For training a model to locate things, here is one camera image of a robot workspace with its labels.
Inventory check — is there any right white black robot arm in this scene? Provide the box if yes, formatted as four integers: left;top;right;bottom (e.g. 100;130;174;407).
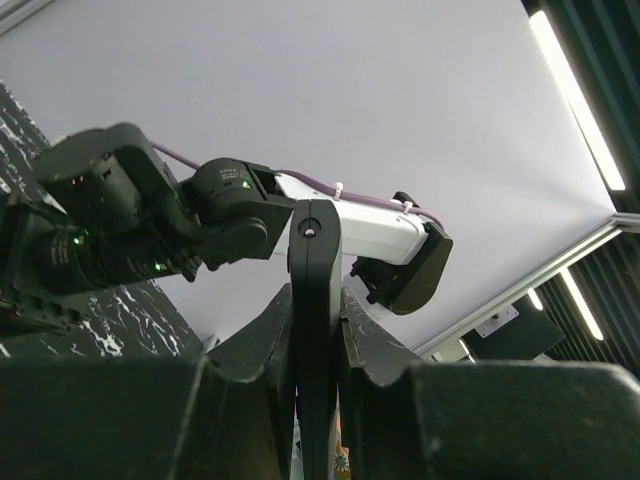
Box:
1;123;453;337

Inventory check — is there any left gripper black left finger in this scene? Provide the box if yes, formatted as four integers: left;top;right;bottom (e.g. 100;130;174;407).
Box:
1;286;294;479

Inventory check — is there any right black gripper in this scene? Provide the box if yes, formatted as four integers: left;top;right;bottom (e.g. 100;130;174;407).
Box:
0;199;101;346

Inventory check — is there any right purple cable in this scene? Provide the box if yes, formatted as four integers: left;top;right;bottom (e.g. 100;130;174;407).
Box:
149;139;444;224

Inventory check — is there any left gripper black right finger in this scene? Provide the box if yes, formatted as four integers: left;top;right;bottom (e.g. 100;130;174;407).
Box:
339;290;639;479

